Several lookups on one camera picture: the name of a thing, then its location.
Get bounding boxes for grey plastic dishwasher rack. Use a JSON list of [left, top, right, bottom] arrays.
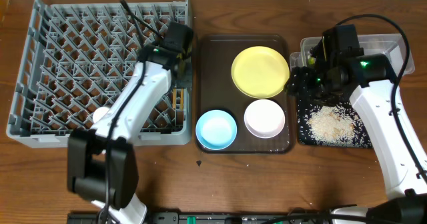
[[6, 0, 192, 148]]

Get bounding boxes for yellow plate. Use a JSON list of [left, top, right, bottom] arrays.
[[231, 46, 290, 99]]

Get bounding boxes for black waste tray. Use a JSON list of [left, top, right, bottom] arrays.
[[296, 83, 374, 149]]

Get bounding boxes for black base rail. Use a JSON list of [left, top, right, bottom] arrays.
[[66, 210, 368, 224]]

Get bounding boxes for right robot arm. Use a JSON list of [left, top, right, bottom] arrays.
[[288, 25, 426, 223]]

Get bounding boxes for rice and nut scraps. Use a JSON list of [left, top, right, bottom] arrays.
[[298, 97, 372, 148]]

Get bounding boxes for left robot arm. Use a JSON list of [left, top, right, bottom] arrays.
[[67, 22, 194, 223]]

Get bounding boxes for dark brown serving tray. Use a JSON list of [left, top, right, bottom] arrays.
[[194, 34, 295, 154]]

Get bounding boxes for green snack wrapper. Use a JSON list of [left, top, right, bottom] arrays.
[[307, 48, 325, 66]]

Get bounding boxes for light blue bowl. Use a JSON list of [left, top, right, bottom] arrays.
[[195, 109, 238, 151]]

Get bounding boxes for clear plastic waste bin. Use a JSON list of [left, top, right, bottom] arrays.
[[290, 29, 414, 93]]

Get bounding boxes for small white cup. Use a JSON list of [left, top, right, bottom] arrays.
[[93, 107, 109, 123]]

